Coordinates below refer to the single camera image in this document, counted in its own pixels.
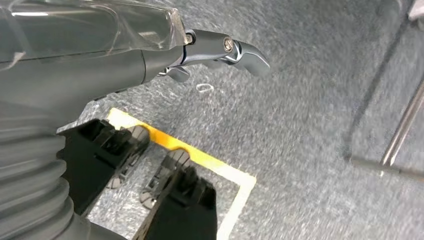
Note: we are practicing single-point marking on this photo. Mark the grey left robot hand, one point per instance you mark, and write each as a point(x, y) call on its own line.
point(82, 49)

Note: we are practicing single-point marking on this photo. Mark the stainless steel workbench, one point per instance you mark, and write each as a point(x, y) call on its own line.
point(402, 129)

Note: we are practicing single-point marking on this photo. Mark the black left robot foot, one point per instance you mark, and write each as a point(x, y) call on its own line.
point(89, 165)

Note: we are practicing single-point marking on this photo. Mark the black robot foot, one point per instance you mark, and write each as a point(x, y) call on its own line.
point(89, 165)
point(185, 208)

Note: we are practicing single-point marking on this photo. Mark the small white rubber band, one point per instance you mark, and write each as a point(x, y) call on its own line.
point(204, 87)

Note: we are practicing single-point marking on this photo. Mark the yellow floor tape square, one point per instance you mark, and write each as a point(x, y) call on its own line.
point(212, 162)

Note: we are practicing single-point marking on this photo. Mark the black right robot foot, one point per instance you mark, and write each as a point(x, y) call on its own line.
point(185, 208)

